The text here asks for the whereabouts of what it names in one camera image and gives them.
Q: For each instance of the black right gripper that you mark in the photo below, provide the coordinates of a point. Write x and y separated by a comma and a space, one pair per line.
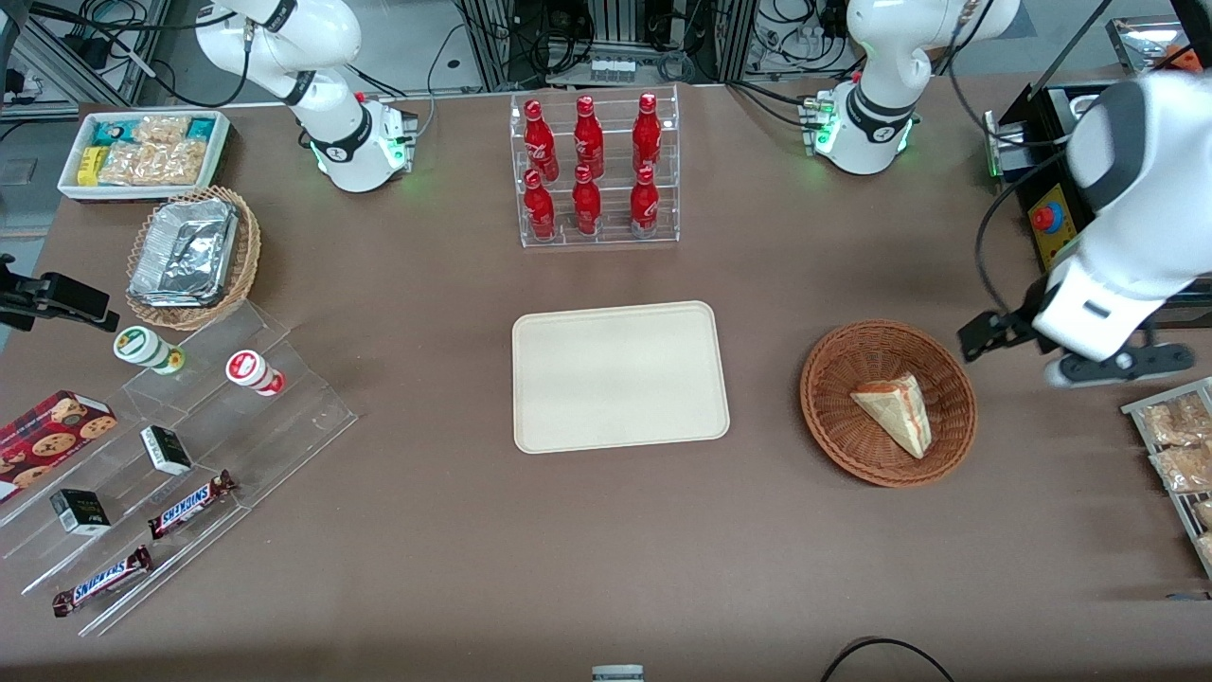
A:
45, 294

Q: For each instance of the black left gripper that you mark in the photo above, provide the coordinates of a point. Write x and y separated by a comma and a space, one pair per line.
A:
1019, 324

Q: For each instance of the triangle sandwich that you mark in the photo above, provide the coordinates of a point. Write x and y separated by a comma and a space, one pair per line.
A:
895, 412

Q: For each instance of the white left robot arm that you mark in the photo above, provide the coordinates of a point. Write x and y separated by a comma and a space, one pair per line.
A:
1136, 189

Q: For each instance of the aluminium foil tray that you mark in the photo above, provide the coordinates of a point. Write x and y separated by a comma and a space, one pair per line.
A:
185, 251

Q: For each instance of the brown wicker basket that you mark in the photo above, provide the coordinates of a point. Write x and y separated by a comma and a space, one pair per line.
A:
833, 417

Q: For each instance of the light wicker basket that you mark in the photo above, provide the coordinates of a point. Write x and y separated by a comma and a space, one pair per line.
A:
248, 256

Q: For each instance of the tray of snack bags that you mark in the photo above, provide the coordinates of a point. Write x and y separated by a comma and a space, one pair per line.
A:
1179, 502

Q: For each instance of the shiny metal tray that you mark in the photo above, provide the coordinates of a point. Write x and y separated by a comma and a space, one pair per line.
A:
1141, 43

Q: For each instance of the beige plastic tray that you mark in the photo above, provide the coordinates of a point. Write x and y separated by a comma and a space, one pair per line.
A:
620, 377

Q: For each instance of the green lid white cup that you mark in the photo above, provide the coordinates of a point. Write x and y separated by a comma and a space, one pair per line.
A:
144, 348

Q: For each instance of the white plastic snack bin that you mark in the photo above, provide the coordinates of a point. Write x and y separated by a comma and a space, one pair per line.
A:
76, 185

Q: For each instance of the yellow snack packet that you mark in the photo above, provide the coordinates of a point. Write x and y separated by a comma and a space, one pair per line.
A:
91, 166

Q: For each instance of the red emergency stop button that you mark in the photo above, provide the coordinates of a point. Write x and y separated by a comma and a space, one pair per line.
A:
1046, 218

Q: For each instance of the red cookie box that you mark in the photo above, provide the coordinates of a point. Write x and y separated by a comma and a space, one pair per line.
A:
47, 436

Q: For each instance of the clear rice cracker packet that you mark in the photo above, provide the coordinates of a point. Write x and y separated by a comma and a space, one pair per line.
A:
156, 164
163, 128

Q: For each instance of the teal snack packet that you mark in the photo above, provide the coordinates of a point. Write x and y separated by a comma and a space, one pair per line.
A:
115, 134

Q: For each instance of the small black box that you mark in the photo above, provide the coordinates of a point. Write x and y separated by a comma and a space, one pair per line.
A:
167, 450
80, 512

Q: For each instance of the red lid white cup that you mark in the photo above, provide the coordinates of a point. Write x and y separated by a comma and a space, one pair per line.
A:
251, 370

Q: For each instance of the Snickers bar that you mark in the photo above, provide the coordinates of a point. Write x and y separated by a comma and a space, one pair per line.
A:
102, 581
189, 505

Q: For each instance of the clear acrylic stepped stand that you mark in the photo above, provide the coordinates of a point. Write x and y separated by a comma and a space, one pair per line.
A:
284, 417

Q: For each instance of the red cola bottle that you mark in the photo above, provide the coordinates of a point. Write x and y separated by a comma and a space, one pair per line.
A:
587, 206
541, 142
588, 140
647, 137
645, 206
539, 210

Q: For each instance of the clear acrylic bottle rack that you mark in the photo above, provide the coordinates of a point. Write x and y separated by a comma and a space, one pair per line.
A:
615, 204

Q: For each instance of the grey power strip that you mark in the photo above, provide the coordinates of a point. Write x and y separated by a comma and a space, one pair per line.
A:
612, 70

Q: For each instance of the small grey object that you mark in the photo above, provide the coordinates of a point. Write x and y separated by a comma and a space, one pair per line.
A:
617, 673

